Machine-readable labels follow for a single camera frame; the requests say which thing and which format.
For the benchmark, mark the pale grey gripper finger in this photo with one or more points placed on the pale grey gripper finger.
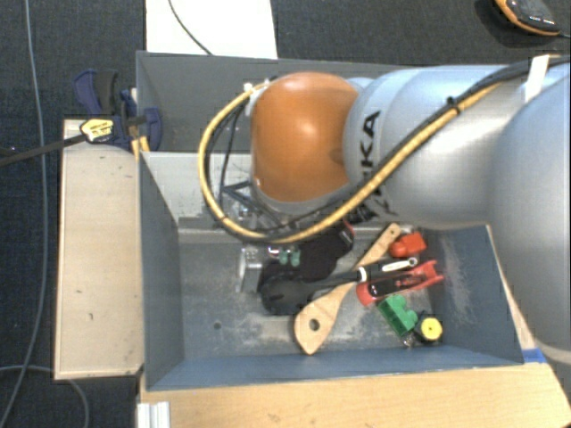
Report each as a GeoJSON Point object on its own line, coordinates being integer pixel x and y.
{"type": "Point", "coordinates": [250, 274]}

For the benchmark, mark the black slotted spoon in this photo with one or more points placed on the black slotted spoon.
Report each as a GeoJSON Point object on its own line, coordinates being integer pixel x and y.
{"type": "Point", "coordinates": [285, 297]}

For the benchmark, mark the grey metal bin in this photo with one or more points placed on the grey metal bin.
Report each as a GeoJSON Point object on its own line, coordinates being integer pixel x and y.
{"type": "Point", "coordinates": [209, 306]}

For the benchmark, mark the black rounded thing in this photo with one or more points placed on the black rounded thing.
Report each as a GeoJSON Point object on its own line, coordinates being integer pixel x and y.
{"type": "Point", "coordinates": [323, 257]}

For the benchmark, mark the pale wooden spatula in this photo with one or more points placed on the pale wooden spatula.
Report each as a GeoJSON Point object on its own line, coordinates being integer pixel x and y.
{"type": "Point", "coordinates": [322, 317]}

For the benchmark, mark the pale wood flat board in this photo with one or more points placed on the pale wood flat board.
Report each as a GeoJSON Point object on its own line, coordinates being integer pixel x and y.
{"type": "Point", "coordinates": [100, 261]}

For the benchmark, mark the red and black hand tool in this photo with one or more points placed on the red and black hand tool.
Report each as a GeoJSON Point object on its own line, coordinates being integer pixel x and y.
{"type": "Point", "coordinates": [401, 283]}

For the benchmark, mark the green plastic block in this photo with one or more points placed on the green plastic block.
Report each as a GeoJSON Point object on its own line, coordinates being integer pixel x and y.
{"type": "Point", "coordinates": [397, 312]}

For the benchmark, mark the small red plastic toy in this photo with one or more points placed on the small red plastic toy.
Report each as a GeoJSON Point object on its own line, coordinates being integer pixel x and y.
{"type": "Point", "coordinates": [408, 244]}

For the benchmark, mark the yellow and black wheel toy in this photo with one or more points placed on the yellow and black wheel toy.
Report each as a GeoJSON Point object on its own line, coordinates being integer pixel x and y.
{"type": "Point", "coordinates": [430, 328]}

